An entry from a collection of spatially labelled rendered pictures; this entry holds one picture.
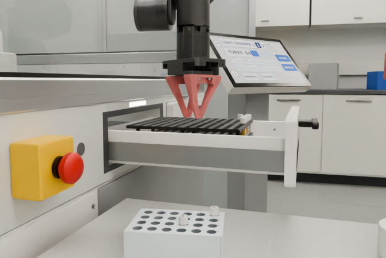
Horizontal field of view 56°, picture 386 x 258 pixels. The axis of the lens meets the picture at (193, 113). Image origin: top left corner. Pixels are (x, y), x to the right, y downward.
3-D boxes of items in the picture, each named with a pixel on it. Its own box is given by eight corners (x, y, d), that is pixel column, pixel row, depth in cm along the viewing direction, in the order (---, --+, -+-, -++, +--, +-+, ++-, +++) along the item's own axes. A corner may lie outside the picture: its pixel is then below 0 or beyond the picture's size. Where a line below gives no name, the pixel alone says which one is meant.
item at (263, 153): (290, 147, 83) (290, 121, 82) (284, 176, 58) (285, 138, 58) (131, 139, 95) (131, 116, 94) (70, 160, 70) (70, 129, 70)
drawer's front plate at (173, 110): (202, 130, 123) (202, 97, 122) (173, 144, 96) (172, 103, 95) (197, 130, 124) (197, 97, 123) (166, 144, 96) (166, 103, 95)
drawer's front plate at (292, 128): (298, 153, 84) (299, 106, 83) (295, 189, 56) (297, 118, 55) (290, 153, 85) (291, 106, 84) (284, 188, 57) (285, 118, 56)
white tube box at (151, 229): (224, 237, 53) (224, 211, 52) (222, 266, 44) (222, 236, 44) (141, 233, 54) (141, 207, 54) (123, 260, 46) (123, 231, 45)
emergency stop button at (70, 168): (87, 180, 48) (86, 150, 48) (68, 188, 44) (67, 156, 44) (68, 178, 49) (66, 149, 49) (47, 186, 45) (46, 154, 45)
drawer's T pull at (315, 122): (317, 124, 72) (317, 118, 72) (319, 130, 65) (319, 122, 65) (298, 124, 73) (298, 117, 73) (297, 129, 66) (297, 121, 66)
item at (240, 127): (253, 122, 81) (253, 119, 81) (239, 133, 64) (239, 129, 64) (244, 122, 81) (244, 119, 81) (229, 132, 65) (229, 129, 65)
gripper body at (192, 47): (196, 69, 57) (196, 20, 56) (161, 71, 65) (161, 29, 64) (227, 70, 61) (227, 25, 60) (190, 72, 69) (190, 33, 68)
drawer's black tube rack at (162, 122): (252, 147, 81) (253, 119, 81) (239, 165, 65) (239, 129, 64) (160, 142, 88) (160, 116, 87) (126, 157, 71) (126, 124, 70)
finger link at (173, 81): (188, 120, 59) (188, 61, 58) (164, 117, 64) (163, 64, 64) (220, 118, 63) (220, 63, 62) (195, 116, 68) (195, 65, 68)
